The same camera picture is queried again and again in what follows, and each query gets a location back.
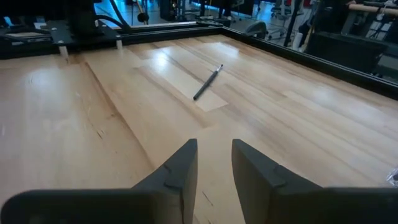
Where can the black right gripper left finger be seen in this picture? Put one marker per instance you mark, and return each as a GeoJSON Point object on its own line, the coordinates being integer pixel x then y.
{"type": "Point", "coordinates": [155, 205]}

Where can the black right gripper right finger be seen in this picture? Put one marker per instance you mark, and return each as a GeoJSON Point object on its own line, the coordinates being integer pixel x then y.
{"type": "Point", "coordinates": [280, 199]}

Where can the thin black makeup brush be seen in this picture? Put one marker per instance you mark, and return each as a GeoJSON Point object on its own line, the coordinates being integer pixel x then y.
{"type": "Point", "coordinates": [206, 83]}

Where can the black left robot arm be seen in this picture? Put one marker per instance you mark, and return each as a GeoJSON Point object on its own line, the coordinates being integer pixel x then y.
{"type": "Point", "coordinates": [81, 15]}

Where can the black low cabinet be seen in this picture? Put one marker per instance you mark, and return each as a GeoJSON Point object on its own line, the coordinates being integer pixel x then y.
{"type": "Point", "coordinates": [342, 49]}

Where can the office chair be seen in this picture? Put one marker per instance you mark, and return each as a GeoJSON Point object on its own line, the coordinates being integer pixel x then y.
{"type": "Point", "coordinates": [256, 29]}

